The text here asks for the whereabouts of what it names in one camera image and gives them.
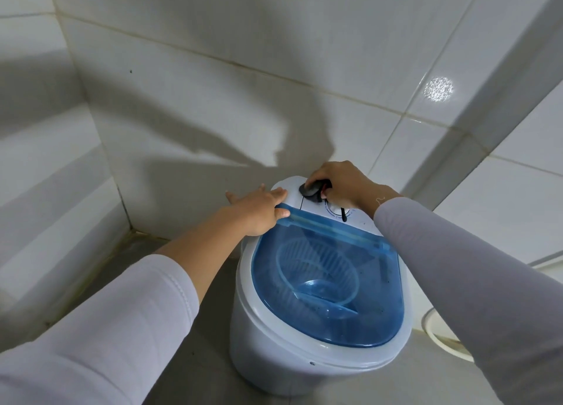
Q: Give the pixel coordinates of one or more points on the person's left hand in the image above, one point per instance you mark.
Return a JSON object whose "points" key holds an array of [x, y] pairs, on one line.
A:
{"points": [[257, 211]]}

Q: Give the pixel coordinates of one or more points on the person's right hand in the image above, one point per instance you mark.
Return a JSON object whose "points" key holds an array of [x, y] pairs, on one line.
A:
{"points": [[352, 184]]}

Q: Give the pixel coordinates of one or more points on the person's right fingers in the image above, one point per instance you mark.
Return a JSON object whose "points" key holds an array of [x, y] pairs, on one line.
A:
{"points": [[319, 176]]}

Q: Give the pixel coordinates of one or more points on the person's left thumb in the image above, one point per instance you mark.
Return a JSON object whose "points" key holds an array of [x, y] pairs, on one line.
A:
{"points": [[282, 213]]}

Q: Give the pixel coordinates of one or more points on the person's right forearm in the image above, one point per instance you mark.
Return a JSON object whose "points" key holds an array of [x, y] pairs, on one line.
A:
{"points": [[462, 277]]}

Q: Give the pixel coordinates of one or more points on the person's left forearm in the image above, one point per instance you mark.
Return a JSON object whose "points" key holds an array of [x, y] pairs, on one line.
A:
{"points": [[176, 281]]}

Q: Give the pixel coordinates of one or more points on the white spin basket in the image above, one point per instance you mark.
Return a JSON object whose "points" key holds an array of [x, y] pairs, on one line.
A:
{"points": [[303, 253]]}

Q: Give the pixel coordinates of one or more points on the black slim dial pointer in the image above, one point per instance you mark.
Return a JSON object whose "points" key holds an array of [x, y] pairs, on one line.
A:
{"points": [[343, 214]]}

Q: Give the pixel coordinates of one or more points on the blue transparent inner cover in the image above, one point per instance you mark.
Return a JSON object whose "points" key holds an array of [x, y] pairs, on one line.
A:
{"points": [[323, 297]]}

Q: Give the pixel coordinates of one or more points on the blue transparent machine lid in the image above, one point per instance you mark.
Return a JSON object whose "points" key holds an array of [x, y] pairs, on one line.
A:
{"points": [[378, 294]]}

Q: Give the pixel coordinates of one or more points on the white mini washing machine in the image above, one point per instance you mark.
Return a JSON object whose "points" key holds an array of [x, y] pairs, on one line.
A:
{"points": [[281, 352]]}

